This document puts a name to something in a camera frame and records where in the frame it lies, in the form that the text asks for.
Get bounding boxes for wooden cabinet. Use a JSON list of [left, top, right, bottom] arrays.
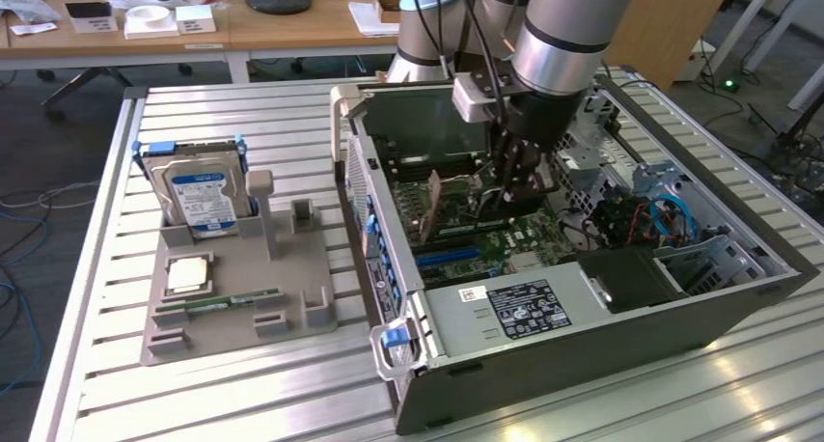
[[603, 0, 739, 92]]

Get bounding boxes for silver CPU chip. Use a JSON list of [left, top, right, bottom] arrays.
[[165, 257, 211, 292]]

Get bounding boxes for black cable behind case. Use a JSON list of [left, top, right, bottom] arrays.
[[599, 61, 645, 87]]

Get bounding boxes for grey power supply unit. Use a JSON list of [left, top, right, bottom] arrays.
[[415, 261, 611, 362]]

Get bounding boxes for hard disk with blue carrier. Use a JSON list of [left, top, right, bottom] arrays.
[[130, 133, 250, 241]]

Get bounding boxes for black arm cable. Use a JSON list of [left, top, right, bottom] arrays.
[[410, 0, 455, 79]]

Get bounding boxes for green motherboard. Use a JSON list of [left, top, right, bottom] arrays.
[[385, 152, 579, 289]]

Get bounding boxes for clear plastic bag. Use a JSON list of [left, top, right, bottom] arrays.
[[0, 0, 63, 24]]

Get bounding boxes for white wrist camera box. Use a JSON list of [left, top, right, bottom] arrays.
[[451, 72, 515, 124]]

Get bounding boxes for white tape roll on box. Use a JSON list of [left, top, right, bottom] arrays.
[[122, 5, 181, 41]]

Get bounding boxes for plain white box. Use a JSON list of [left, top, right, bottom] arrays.
[[173, 3, 215, 36]]

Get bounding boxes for blue expansion slot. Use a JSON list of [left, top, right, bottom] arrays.
[[413, 246, 482, 270]]

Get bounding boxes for blue wire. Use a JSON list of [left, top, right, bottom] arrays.
[[645, 194, 701, 248]]

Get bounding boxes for white table frame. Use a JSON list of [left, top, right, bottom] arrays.
[[698, 0, 824, 111]]

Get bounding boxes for grey open PC case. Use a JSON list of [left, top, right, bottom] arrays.
[[326, 71, 822, 437]]

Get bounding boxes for grey parts rack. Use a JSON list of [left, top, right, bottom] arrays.
[[137, 168, 341, 369]]

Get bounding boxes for perforated metal disk bay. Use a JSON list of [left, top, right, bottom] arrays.
[[551, 89, 649, 182]]

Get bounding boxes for white paper card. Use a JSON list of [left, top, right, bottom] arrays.
[[7, 20, 58, 37]]

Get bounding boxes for white device with red dot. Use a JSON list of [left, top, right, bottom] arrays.
[[687, 39, 719, 84]]

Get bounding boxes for black chair base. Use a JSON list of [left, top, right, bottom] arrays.
[[37, 64, 139, 124]]

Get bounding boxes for white paper stack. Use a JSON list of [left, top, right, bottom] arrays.
[[347, 0, 401, 38]]

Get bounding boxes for white floor cable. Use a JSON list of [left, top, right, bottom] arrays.
[[0, 180, 102, 210]]

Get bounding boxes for CPU socket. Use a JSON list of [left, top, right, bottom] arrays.
[[442, 175, 494, 217]]

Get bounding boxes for silver chipset heat sink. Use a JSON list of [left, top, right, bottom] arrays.
[[505, 252, 542, 273]]

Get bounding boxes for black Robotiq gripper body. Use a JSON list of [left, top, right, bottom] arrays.
[[486, 88, 581, 152]]

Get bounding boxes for white box with black top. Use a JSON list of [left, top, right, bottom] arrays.
[[63, 1, 119, 35]]

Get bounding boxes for green RAM stick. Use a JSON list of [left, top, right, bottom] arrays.
[[155, 289, 285, 317], [435, 217, 510, 241]]

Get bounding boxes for black power connector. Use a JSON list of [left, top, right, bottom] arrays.
[[587, 200, 635, 248]]

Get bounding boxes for blue floor cable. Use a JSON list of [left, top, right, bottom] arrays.
[[0, 209, 50, 395]]

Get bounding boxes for black tripod stand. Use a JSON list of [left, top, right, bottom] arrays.
[[745, 74, 824, 182]]

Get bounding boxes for slanted metal disk bay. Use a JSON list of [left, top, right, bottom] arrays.
[[653, 234, 770, 296]]

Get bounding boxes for black graphics card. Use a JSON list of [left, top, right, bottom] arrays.
[[417, 167, 451, 245]]

